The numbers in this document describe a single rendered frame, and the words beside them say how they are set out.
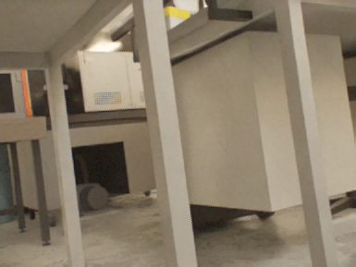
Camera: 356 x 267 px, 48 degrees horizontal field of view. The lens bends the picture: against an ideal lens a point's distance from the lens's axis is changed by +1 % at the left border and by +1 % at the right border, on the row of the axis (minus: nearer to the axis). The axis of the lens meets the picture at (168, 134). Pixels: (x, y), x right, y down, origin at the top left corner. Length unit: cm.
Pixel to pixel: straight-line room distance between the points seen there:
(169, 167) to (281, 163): 67
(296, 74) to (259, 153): 36
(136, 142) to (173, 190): 232
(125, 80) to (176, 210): 248
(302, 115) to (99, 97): 222
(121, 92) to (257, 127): 199
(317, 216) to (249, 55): 58
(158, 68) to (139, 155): 232
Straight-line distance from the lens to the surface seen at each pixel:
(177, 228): 86
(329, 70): 170
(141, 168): 316
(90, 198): 312
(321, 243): 118
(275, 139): 142
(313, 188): 115
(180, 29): 151
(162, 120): 84
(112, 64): 325
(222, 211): 206
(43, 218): 236
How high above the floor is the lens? 45
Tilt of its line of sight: 2 degrees up
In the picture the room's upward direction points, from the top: 7 degrees counter-clockwise
